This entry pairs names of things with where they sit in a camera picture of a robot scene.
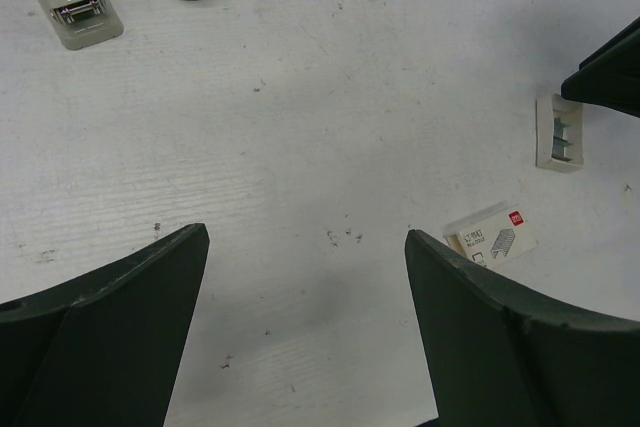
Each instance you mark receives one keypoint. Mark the staple box with red label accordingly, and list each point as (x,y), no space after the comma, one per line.
(492,236)

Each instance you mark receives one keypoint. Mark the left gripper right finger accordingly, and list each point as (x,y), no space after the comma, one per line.
(502,354)

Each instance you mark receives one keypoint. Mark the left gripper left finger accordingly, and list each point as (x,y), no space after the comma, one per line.
(104,348)

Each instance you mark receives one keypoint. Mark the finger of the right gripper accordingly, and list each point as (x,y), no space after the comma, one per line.
(609,77)

